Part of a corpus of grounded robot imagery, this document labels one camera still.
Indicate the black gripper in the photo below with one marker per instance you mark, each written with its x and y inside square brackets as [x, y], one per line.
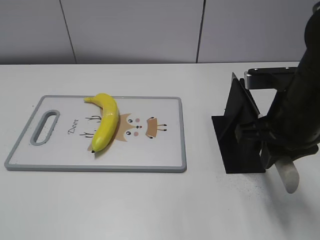
[292, 122]

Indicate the white-handled kitchen knife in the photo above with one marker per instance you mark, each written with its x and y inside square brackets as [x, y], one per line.
[285, 167]

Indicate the yellow plastic banana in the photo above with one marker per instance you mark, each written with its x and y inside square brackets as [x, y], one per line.
[109, 121]

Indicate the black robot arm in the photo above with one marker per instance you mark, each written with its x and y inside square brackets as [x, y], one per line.
[307, 75]

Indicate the black knife stand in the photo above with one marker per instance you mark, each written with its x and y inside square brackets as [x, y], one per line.
[239, 156]

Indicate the white grey-rimmed cutting board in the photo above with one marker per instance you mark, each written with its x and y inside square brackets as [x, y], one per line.
[58, 136]

